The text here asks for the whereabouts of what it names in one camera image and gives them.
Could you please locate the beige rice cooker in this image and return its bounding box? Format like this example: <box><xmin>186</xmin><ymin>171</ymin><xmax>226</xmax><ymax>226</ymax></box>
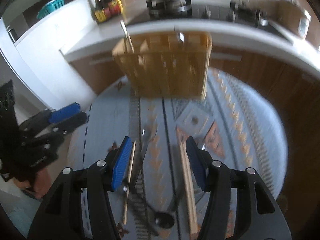
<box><xmin>277</xmin><ymin>0</ymin><xmax>312</xmax><ymax>39</ymax></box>

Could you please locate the patterned blue table cloth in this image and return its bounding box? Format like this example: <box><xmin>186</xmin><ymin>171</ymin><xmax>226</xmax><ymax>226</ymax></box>
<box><xmin>67</xmin><ymin>69</ymin><xmax>288</xmax><ymax>239</ymax></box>

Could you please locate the teal plastic basket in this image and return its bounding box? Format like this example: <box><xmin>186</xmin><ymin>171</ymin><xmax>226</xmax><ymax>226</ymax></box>
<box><xmin>36</xmin><ymin>0</ymin><xmax>65</xmax><ymax>20</ymax></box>

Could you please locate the person left hand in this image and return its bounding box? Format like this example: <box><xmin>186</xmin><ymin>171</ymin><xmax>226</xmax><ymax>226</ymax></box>
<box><xmin>13</xmin><ymin>168</ymin><xmax>52</xmax><ymax>199</ymax></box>

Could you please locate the black plastic spoon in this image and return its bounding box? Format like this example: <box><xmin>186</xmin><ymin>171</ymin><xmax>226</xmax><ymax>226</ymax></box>
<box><xmin>139</xmin><ymin>179</ymin><xmax>176</xmax><ymax>230</ymax></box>

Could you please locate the black gas stove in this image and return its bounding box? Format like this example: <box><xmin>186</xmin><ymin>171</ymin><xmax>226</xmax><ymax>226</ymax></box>
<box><xmin>145</xmin><ymin>0</ymin><xmax>285</xmax><ymax>38</ymax></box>

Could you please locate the yellow plastic utensil basket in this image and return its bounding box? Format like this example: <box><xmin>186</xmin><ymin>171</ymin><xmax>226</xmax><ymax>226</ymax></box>
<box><xmin>112</xmin><ymin>31</ymin><xmax>212</xmax><ymax>100</ymax></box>

